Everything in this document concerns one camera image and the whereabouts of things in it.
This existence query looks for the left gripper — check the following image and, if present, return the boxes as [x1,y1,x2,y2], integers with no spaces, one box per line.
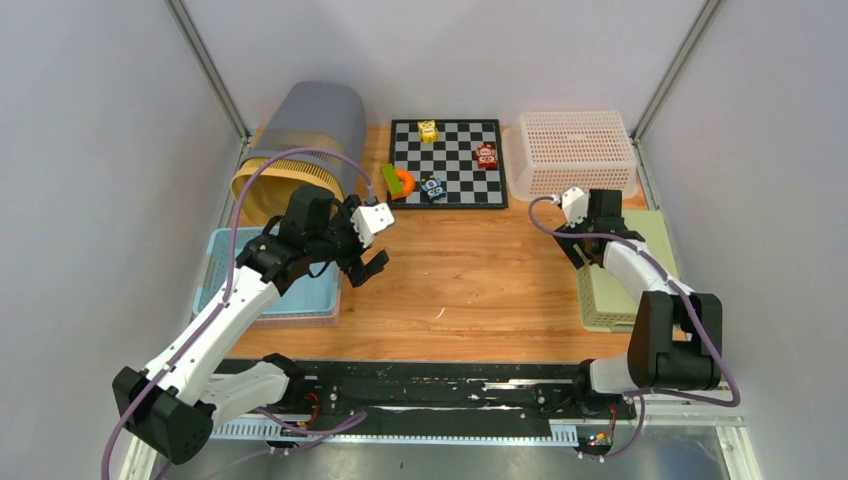
[307,196,388,285]

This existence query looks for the light blue plastic basket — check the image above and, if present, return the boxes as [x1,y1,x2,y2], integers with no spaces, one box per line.
[192,228,341,320]

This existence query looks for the green plastic basket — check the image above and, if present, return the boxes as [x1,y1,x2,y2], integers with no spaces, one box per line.
[576,210,679,333]

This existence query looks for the large white plastic basket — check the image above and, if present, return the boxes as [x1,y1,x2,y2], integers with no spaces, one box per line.
[502,110,638,202]

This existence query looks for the pink plastic basket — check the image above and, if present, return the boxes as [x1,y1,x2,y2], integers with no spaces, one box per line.
[251,291,341,328]

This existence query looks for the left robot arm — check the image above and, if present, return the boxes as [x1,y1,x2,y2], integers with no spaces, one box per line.
[112,185,395,465]

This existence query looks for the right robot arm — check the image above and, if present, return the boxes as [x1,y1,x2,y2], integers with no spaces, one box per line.
[553,187,722,418]

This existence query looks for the orange arch toy block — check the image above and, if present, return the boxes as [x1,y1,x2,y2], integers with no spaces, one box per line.
[386,168,416,200]

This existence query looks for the blue owl toy block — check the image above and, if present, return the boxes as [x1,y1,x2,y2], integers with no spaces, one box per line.
[420,175,447,203]

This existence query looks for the red owl toy block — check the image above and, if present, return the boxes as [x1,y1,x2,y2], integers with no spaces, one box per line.
[473,143,499,170]

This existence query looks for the black and white chessboard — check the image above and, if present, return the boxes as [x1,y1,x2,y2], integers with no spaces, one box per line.
[388,119,509,210]

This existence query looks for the yellow owl toy block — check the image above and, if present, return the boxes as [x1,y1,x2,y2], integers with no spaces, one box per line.
[417,120,439,144]

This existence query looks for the grey and yellow laundry bin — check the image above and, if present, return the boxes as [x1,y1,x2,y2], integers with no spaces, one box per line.
[231,81,367,225]

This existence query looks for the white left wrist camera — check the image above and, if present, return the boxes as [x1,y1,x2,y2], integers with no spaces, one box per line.
[351,202,395,248]

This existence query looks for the black metal base rail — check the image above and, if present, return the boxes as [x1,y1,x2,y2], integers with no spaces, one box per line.
[266,359,639,441]

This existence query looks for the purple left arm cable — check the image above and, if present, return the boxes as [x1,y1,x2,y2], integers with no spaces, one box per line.
[100,146,380,480]

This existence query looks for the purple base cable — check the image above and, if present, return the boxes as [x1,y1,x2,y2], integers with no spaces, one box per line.
[152,400,378,480]

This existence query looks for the right aluminium frame post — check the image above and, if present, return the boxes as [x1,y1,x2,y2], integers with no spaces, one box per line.
[631,0,724,145]

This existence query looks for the aluminium frame post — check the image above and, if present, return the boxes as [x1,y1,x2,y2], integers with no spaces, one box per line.
[164,0,252,146]
[631,0,724,145]

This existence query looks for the left aluminium frame post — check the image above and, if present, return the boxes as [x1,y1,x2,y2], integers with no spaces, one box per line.
[164,0,252,146]

